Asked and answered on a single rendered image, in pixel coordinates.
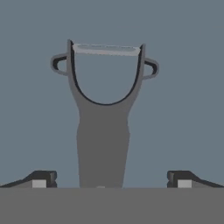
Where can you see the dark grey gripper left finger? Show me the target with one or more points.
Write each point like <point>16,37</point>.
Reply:
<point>43,178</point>

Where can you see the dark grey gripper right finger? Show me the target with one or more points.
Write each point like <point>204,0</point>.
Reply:
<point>180,178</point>

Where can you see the grey Y-shaped vegetable peeler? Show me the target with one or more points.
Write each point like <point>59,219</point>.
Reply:
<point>102,140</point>

